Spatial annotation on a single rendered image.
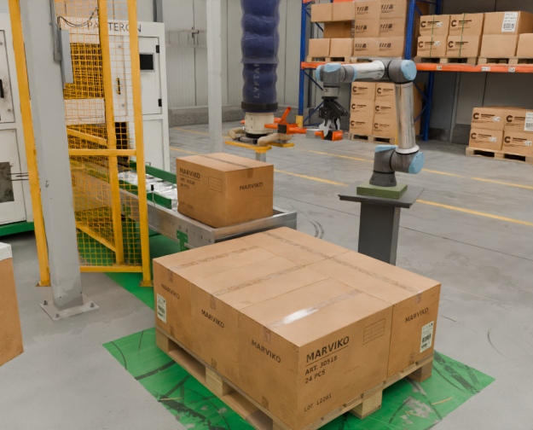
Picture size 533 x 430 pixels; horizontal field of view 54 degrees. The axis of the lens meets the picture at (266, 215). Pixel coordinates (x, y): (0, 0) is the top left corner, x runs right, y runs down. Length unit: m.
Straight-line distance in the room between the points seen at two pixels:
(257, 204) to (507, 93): 8.53
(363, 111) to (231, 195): 8.33
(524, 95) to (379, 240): 7.95
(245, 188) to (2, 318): 1.89
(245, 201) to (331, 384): 1.49
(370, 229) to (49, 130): 2.19
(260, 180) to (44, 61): 1.47
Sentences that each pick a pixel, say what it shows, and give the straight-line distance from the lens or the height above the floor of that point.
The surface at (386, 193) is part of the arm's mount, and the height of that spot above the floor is 0.78.
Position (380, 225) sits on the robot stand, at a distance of 3.70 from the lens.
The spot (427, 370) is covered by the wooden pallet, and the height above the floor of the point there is 0.05.
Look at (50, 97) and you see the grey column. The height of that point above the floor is 1.39.
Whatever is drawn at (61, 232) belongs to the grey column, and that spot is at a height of 0.55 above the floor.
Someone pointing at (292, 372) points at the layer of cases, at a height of 0.41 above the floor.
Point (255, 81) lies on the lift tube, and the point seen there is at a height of 1.50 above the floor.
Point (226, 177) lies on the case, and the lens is 3.29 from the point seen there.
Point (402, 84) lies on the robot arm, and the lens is 3.40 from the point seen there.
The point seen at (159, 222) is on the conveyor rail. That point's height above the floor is 0.49.
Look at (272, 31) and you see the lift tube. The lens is 3.19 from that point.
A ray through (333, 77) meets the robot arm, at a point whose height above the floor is 1.54.
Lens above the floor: 1.61
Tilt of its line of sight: 16 degrees down
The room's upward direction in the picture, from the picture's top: 1 degrees clockwise
